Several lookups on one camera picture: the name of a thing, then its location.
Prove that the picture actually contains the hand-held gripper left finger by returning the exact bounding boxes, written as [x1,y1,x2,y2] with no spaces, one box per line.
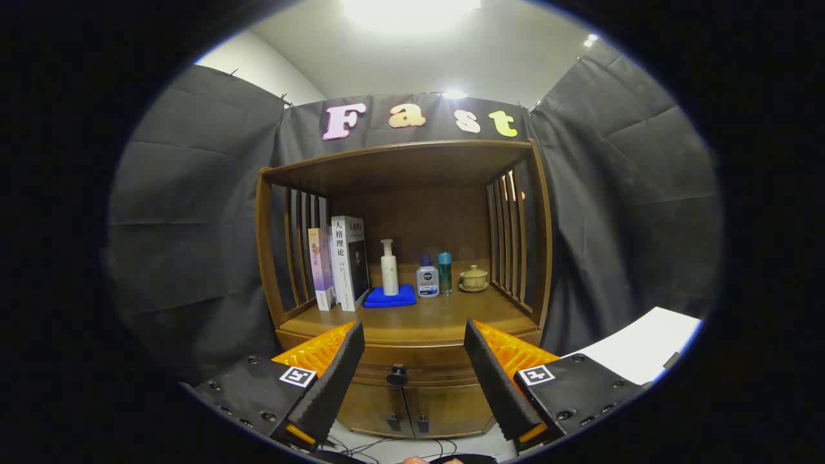
[187,320,365,452]

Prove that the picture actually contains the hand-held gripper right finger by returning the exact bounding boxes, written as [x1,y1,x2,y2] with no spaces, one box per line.
[463,318,648,453]

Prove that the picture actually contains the brown wooden drawer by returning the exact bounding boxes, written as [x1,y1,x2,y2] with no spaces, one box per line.
[277,330,543,391]

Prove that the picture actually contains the wooden cabinet door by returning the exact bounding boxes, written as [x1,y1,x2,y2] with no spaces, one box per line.
[336,383,416,439]
[403,383,497,439]

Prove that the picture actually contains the brown wooden countertop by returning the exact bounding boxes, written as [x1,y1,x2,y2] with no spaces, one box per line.
[278,284,542,342]

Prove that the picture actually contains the brown wooden cabinet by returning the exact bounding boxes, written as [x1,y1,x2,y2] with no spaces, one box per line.
[255,139,554,440]

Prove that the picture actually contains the blue folded cloth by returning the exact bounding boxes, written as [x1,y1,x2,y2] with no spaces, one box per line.
[363,284,418,309]

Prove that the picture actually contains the beige lidded teacup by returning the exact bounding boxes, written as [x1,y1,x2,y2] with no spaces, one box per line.
[459,264,490,293]

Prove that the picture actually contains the thick white book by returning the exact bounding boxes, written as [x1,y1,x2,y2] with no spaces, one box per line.
[331,215,371,313]

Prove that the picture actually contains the purple book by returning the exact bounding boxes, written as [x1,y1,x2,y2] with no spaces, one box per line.
[307,227,337,312]

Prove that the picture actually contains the white pump bottle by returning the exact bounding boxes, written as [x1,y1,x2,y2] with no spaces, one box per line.
[380,239,400,296]

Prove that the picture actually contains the white bottle with blue cap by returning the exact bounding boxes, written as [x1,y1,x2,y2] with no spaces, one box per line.
[416,254,440,298]

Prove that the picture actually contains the white board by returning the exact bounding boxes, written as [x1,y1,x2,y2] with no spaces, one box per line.
[561,306,703,386]

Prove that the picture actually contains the black floor cables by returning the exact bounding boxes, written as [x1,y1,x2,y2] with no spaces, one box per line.
[319,435,461,464]

